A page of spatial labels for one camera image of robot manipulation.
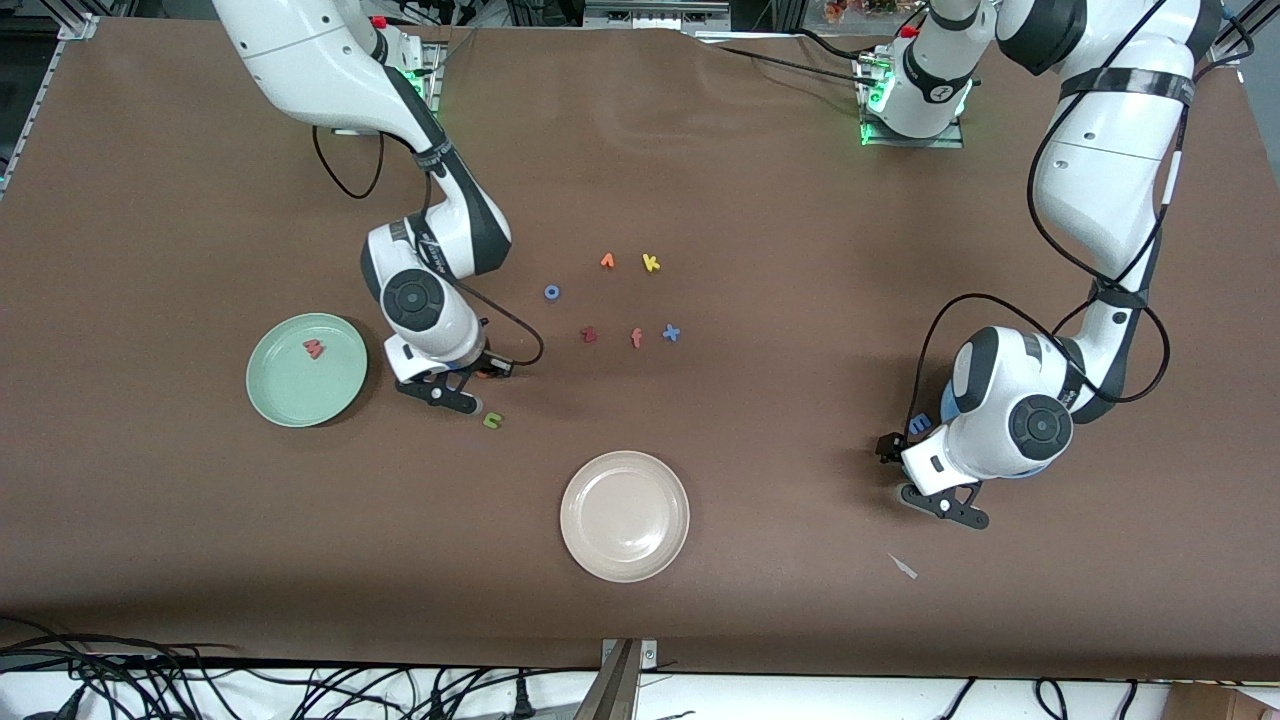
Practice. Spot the beige plate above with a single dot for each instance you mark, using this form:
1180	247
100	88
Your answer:
625	516

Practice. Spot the small white paper scrap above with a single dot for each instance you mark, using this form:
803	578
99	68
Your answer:
903	566

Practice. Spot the metal base plate right arm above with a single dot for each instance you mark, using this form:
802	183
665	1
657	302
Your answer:
436	60

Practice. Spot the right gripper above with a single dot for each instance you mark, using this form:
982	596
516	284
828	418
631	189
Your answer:
478	366

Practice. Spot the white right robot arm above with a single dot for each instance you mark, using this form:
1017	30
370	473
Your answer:
310	60

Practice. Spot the brown table cover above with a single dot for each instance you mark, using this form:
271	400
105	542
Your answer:
760	200

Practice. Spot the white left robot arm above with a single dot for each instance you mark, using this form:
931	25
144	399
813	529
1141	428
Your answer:
1100	170

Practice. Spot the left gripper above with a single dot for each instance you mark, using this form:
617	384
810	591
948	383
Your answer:
888	446

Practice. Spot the metal base plate left arm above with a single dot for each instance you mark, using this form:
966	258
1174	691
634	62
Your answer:
900	142

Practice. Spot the black bracket on right gripper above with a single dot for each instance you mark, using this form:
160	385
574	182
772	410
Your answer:
438	394

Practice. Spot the green plate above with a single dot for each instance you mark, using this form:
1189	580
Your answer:
290	390

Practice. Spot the blue plate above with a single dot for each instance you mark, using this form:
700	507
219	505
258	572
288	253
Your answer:
947	408

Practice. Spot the cardboard box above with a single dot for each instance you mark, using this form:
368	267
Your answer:
1230	705

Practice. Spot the metal table leg bracket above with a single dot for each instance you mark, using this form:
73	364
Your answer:
622	690

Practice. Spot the pink foam letter W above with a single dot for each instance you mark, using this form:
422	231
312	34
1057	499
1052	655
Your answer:
313	348

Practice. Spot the aluminium frame extrusion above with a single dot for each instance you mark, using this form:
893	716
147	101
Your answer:
1225	52

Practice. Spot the blue foam letter E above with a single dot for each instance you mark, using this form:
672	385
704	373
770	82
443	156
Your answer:
920	424

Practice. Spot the grey device behind table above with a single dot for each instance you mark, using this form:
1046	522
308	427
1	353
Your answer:
655	14

